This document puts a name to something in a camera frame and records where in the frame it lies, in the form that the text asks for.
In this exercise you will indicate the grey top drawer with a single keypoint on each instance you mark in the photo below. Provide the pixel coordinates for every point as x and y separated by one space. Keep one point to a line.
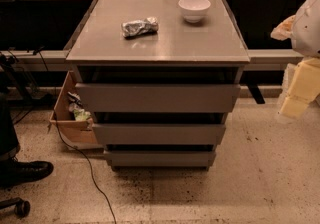
149 98

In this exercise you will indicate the trash in box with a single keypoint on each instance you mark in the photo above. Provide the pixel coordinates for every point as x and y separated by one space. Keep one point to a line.
76 107

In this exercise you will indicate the black shoe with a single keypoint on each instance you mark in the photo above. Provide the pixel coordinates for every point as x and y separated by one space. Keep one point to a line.
13 172

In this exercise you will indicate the grey drawer cabinet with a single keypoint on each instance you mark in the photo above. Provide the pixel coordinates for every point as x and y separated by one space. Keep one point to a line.
210 52

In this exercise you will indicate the grey drawer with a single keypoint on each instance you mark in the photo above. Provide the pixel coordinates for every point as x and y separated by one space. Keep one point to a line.
149 98
160 158
158 134

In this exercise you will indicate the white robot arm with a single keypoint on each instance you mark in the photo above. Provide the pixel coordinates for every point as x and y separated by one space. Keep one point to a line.
303 29

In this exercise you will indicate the grey middle drawer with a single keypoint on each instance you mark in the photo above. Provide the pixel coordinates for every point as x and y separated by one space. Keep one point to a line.
158 134

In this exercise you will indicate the grey bottom drawer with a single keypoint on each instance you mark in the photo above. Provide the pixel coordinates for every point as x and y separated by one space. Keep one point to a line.
160 158

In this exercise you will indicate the white bowl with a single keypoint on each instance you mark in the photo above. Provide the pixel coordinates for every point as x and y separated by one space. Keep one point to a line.
194 11

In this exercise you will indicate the cardboard box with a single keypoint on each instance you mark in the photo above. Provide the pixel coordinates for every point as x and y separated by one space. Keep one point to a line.
77 133

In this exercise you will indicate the dark trouser leg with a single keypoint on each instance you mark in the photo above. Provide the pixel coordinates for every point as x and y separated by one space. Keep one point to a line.
9 145

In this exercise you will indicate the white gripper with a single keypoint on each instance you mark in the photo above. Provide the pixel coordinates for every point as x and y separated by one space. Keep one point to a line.
307 31

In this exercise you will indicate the black chair caster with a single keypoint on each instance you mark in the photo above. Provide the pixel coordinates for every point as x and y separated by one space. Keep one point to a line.
21 207

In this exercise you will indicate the crumpled foil chip bag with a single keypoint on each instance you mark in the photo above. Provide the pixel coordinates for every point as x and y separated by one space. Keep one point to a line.
139 27

